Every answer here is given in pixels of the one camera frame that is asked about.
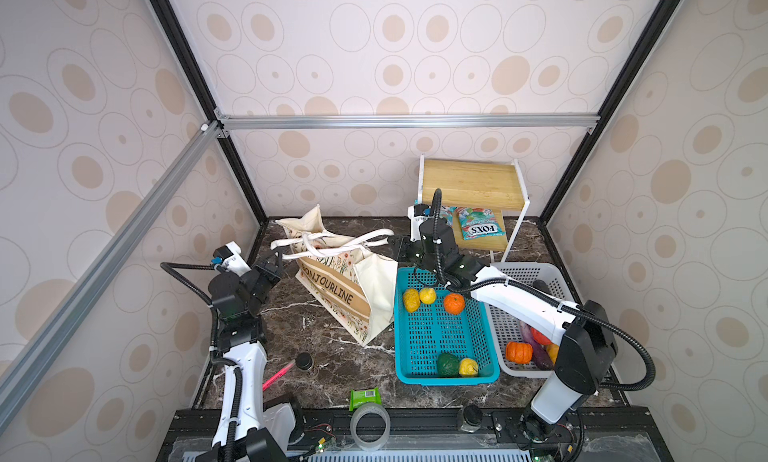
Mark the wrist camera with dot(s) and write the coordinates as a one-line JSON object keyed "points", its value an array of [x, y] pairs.
{"points": [[228, 258], [418, 214]]}

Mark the yellow potato-like vegetable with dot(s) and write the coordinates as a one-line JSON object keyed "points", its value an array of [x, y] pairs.
{"points": [[552, 351]]}

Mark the white wooden two-tier shelf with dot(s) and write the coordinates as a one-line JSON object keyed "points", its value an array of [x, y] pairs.
{"points": [[497, 187]]}

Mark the red tomato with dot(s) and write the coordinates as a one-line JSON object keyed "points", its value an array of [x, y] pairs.
{"points": [[540, 338]]}

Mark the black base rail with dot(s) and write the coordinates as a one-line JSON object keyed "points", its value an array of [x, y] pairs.
{"points": [[431, 434]]}

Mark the orange mini pumpkin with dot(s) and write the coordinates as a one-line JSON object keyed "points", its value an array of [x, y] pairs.
{"points": [[520, 353]]}

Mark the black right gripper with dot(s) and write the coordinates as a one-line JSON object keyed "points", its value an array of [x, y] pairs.
{"points": [[401, 247]]}

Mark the red teal snack bag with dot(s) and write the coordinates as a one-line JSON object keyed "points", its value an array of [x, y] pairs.
{"points": [[447, 213]]}

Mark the small yellow lemon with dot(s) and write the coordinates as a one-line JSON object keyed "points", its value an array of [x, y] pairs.
{"points": [[427, 295]]}

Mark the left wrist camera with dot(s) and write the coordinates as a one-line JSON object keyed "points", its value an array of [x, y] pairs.
{"points": [[228, 258]]}

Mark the white plastic basket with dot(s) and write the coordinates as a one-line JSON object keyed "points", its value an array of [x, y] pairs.
{"points": [[505, 326]]}

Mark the yellow fruit front right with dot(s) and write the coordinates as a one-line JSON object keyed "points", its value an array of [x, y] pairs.
{"points": [[468, 368]]}

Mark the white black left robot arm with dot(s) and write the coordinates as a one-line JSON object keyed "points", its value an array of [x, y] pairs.
{"points": [[247, 430]]}

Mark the pink marker pen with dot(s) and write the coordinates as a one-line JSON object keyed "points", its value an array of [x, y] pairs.
{"points": [[278, 375]]}

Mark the orange tangerine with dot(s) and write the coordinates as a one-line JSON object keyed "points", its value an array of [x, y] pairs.
{"points": [[454, 304]]}

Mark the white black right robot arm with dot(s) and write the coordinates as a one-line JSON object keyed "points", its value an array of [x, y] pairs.
{"points": [[587, 341]]}

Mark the purple eggplant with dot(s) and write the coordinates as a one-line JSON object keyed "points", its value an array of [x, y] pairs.
{"points": [[540, 357]]}

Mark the green tape dispenser box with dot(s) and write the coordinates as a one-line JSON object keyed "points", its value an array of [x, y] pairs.
{"points": [[359, 398]]}

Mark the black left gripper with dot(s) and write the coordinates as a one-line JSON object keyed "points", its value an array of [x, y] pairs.
{"points": [[271, 276]]}

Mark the green Fox's candy bag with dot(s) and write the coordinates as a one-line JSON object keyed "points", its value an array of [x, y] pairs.
{"points": [[477, 223]]}

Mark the cream canvas grocery bag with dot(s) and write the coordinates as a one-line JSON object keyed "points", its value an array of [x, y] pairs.
{"points": [[351, 281]]}

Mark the teal plastic basket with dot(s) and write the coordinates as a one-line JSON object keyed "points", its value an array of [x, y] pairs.
{"points": [[421, 336]]}

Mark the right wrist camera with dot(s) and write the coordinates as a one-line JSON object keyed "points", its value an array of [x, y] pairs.
{"points": [[418, 214]]}

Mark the black knob on rail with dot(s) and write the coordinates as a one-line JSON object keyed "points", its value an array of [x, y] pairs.
{"points": [[469, 418]]}

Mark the small black cap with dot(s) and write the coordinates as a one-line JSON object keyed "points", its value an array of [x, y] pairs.
{"points": [[304, 361]]}

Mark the clear tape roll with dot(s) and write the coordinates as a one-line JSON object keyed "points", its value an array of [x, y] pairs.
{"points": [[370, 427]]}

